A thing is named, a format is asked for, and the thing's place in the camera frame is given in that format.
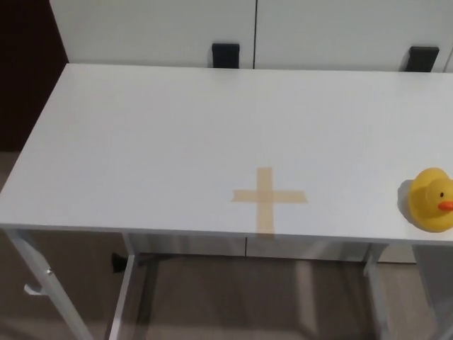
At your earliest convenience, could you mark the yellow rubber duck toy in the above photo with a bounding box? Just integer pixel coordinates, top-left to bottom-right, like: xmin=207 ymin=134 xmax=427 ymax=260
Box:
xmin=401 ymin=167 xmax=453 ymax=234

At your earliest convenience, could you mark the white metal desk leg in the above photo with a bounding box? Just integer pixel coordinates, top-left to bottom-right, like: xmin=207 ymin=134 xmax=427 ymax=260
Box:
xmin=6 ymin=228 xmax=93 ymax=340
xmin=108 ymin=232 xmax=138 ymax=340
xmin=362 ymin=243 xmax=392 ymax=340

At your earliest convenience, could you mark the small black floor foot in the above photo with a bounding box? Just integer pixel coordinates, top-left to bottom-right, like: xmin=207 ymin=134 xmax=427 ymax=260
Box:
xmin=110 ymin=251 xmax=125 ymax=273

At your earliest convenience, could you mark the black panel foot bracket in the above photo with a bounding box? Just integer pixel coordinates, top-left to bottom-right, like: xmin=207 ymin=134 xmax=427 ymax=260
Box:
xmin=399 ymin=45 xmax=440 ymax=74
xmin=211 ymin=42 xmax=242 ymax=69

